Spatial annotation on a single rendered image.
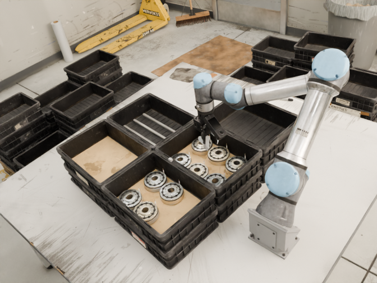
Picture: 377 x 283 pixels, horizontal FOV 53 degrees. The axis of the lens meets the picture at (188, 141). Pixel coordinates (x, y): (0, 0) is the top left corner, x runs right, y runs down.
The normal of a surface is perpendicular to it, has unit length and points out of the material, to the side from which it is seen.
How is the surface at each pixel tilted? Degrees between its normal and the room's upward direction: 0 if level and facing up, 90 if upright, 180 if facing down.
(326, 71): 38
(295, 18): 90
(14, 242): 0
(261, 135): 0
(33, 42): 90
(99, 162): 0
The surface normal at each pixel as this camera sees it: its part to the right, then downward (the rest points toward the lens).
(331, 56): -0.35, -0.24
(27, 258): -0.12, -0.76
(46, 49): 0.75, 0.35
